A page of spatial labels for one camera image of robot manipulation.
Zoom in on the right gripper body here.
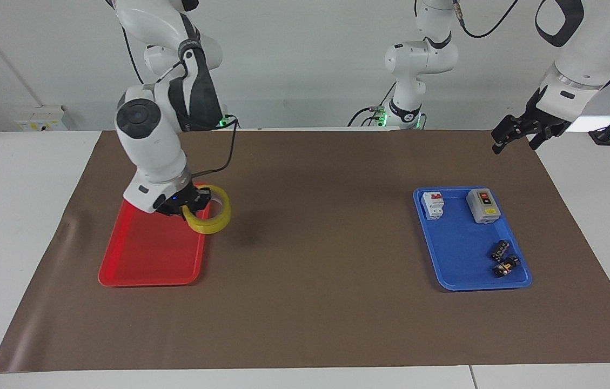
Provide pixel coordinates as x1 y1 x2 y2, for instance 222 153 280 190
154 182 201 218

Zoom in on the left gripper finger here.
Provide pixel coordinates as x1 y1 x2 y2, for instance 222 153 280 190
491 114 541 155
528 129 555 151

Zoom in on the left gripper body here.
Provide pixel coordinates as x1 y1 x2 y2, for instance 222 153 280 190
523 89 573 137

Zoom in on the yellow tape roll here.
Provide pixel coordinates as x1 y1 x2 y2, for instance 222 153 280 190
182 184 232 236

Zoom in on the red plastic tray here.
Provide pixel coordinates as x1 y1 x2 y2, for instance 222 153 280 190
98 184 219 287

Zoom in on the white circuit breaker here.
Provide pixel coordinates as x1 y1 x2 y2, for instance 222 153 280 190
421 191 445 221

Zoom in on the blue plastic tray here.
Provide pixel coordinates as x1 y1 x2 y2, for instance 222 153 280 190
413 186 533 292

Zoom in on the black cable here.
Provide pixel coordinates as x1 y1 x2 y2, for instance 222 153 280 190
347 83 398 128
453 0 520 39
190 115 239 178
120 24 146 86

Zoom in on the grey switch box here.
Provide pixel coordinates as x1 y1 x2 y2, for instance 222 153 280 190
465 189 502 225

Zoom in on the white wall socket box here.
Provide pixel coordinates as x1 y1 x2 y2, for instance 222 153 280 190
15 105 69 132

